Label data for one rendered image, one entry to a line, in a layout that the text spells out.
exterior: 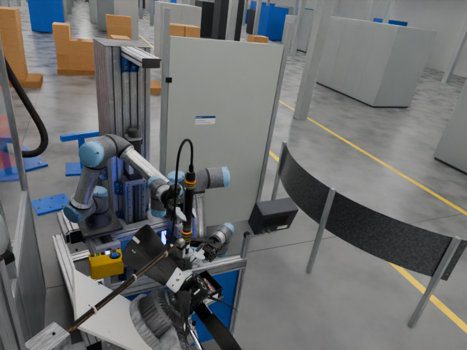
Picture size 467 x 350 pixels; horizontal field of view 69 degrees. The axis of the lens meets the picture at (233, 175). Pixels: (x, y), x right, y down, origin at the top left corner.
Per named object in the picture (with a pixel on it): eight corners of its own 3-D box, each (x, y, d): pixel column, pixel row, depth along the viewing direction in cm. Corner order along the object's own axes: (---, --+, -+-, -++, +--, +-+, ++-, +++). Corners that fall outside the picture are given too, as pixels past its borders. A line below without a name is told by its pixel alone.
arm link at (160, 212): (173, 209, 169) (174, 190, 164) (160, 221, 160) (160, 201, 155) (159, 205, 172) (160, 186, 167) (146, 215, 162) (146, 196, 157)
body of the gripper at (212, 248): (212, 253, 166) (224, 240, 176) (198, 244, 169) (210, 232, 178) (210, 264, 170) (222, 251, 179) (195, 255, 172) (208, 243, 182)
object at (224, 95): (158, 235, 361) (164, 7, 260) (157, 232, 364) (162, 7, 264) (257, 219, 412) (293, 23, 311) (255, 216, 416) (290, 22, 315)
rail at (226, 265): (98, 303, 183) (96, 292, 179) (97, 297, 186) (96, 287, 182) (245, 267, 221) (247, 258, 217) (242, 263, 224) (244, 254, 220)
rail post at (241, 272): (226, 346, 255) (240, 269, 219) (224, 342, 258) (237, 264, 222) (231, 345, 257) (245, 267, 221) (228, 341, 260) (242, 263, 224)
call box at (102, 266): (91, 282, 171) (89, 267, 166) (89, 269, 179) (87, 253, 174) (124, 275, 178) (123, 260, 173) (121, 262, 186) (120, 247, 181)
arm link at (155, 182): (161, 187, 165) (161, 172, 162) (171, 198, 158) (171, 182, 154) (146, 191, 161) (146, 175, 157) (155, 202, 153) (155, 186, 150)
